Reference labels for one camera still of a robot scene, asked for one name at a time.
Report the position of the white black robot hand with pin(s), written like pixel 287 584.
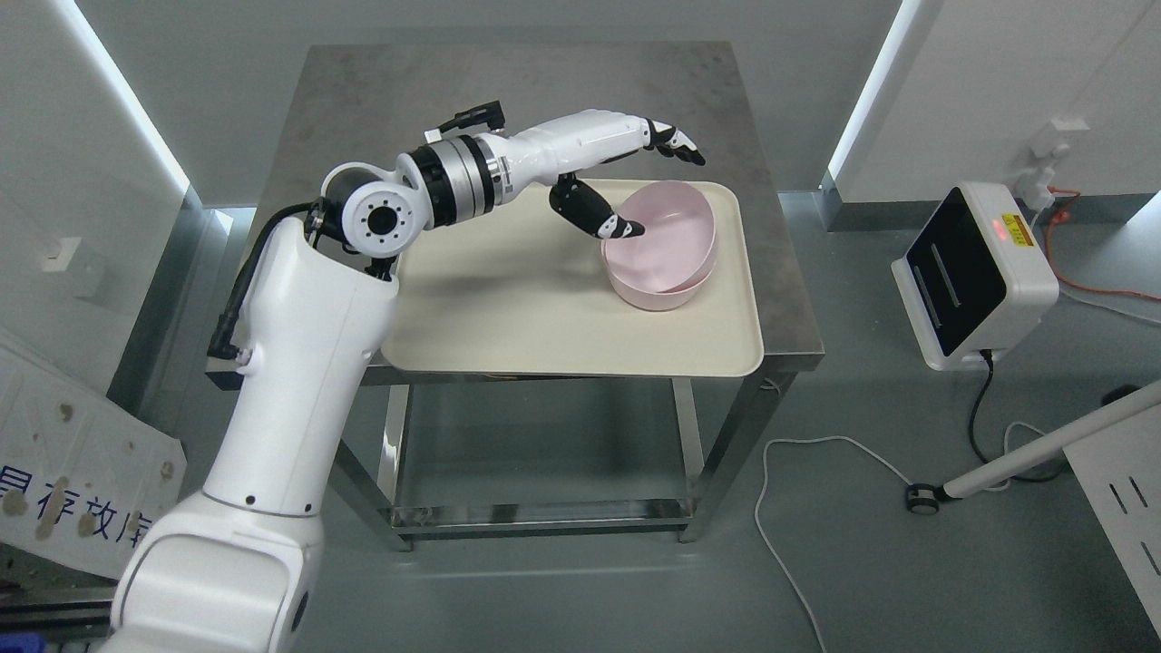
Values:
pixel 553 152

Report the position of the pink bowl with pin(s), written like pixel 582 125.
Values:
pixel 679 244
pixel 658 295

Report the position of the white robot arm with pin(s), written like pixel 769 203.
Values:
pixel 232 567

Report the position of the cream plastic tray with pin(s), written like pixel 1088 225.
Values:
pixel 521 292

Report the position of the steel table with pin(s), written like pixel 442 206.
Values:
pixel 364 99

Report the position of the white black box device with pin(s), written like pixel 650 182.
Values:
pixel 974 281

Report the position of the white stand leg with caster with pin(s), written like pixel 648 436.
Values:
pixel 925 499

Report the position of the white sign board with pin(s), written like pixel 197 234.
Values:
pixel 83 481

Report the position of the white perforated panel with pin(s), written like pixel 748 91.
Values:
pixel 1118 469

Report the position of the white wall socket plug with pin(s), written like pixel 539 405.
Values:
pixel 1051 144

